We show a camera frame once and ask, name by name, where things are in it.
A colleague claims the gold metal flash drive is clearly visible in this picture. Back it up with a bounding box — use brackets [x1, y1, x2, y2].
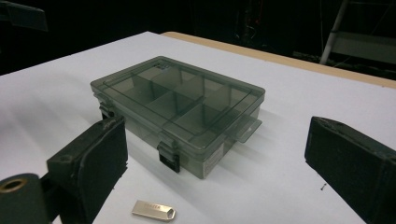
[131, 199, 177, 222]

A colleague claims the white table sheet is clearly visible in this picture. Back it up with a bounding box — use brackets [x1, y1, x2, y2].
[0, 31, 396, 224]

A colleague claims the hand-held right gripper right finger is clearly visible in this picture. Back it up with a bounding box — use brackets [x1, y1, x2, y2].
[304, 116, 396, 224]

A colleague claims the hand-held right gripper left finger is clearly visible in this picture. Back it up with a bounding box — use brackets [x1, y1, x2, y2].
[46, 115, 129, 224]

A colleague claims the grey transparent compartment box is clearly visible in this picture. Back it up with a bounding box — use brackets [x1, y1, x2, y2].
[90, 55, 266, 180]

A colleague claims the white metal frame desk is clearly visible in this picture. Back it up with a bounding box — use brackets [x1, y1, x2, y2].
[318, 0, 396, 65]

